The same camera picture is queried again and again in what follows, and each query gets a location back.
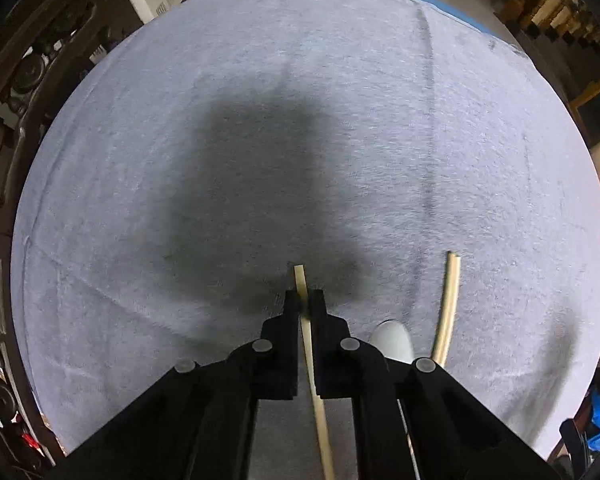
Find single wooden chopstick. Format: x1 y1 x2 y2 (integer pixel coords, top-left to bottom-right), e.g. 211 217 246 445
294 264 336 480

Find grey table cloth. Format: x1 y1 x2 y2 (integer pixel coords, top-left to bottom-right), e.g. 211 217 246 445
10 0 600 479

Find white plastic spoon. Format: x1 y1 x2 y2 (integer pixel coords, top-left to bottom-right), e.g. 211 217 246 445
370 320 415 364

